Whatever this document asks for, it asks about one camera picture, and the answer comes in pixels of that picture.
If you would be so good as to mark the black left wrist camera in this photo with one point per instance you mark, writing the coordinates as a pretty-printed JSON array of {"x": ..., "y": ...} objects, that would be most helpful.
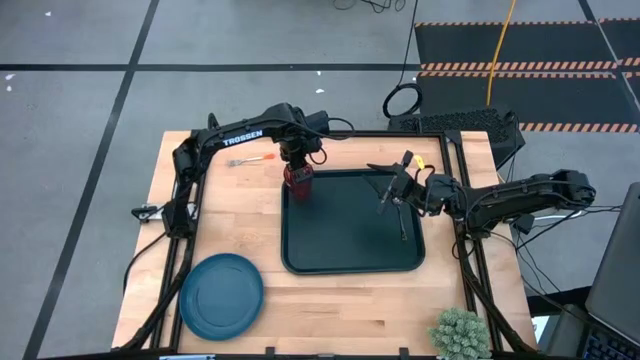
[{"x": 317, "y": 122}]

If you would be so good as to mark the blue round plate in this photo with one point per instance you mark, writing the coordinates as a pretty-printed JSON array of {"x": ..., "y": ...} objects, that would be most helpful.
[{"x": 220, "y": 297}]

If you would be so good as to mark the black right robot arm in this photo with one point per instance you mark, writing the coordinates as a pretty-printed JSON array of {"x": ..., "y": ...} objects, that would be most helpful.
[{"x": 525, "y": 195}]

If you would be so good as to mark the black mat with hazard stripes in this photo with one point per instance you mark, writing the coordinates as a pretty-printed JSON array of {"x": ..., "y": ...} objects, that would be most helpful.
[{"x": 550, "y": 95}]

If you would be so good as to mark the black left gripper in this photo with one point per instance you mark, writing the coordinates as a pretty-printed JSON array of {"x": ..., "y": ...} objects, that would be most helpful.
[{"x": 300, "y": 147}]

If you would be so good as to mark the dark grey spoon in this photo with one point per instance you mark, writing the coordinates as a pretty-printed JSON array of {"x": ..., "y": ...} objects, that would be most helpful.
[{"x": 401, "y": 222}]

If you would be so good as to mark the green artificial plant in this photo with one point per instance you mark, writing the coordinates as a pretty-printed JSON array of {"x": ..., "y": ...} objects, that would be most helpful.
[{"x": 460, "y": 335}]

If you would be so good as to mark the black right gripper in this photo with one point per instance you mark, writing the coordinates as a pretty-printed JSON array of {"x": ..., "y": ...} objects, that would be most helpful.
[{"x": 407, "y": 186}]

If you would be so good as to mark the black aluminium table frame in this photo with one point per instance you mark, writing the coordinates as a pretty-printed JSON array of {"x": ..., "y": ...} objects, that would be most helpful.
[{"x": 390, "y": 135}]

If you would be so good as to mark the yellow tag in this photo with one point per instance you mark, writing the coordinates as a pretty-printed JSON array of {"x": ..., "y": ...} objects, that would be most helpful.
[{"x": 419, "y": 162}]

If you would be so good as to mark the metal table clamp bracket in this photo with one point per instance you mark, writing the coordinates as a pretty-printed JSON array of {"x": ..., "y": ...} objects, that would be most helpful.
[{"x": 147, "y": 212}]

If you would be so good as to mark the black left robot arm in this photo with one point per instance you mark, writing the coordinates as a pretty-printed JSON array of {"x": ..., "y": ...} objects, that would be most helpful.
[{"x": 240, "y": 137}]

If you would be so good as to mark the grey laptop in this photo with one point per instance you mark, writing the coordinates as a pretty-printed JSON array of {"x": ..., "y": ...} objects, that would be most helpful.
[{"x": 620, "y": 280}]

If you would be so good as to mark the dark green plastic tray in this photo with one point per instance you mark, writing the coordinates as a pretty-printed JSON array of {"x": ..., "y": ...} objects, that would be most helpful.
[{"x": 340, "y": 235}]

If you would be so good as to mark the red translucent plastic cup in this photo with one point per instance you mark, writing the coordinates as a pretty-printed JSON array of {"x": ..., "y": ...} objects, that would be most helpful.
[{"x": 299, "y": 190}]

